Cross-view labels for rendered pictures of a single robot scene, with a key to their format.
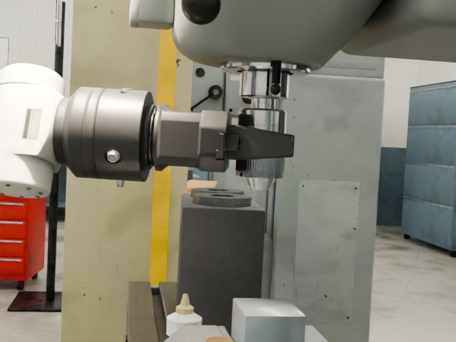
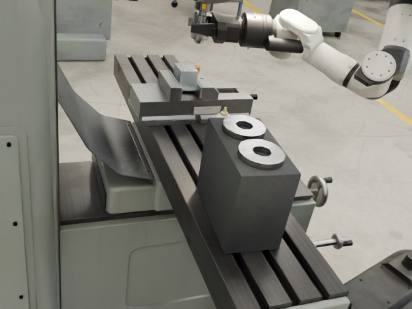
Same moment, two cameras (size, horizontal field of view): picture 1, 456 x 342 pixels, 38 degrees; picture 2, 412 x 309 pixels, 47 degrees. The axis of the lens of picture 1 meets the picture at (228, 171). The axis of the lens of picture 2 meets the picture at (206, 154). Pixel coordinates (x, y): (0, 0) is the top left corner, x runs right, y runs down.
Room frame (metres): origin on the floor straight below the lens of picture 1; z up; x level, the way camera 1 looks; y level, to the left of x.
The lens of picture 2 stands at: (1.82, -0.29, 1.59)
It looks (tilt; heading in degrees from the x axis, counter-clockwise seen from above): 31 degrees down; 164
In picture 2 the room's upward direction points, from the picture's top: 10 degrees clockwise
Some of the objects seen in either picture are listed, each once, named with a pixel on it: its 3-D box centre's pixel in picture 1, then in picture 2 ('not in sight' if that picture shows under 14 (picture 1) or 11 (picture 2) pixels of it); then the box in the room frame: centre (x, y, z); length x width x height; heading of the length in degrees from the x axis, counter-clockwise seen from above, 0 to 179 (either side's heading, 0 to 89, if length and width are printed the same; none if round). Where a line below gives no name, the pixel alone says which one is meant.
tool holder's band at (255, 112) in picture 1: (262, 114); (202, 15); (0.64, -0.03, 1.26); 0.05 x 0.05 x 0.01
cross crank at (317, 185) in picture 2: not in sight; (308, 192); (0.56, 0.46, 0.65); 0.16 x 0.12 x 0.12; 99
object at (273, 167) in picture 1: (260, 148); (200, 27); (0.64, -0.03, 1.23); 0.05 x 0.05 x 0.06
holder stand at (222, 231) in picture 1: (216, 254); (243, 179); (1.06, 0.01, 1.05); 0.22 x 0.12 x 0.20; 5
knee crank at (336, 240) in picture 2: not in sight; (327, 242); (0.70, 0.51, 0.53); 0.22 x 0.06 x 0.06; 99
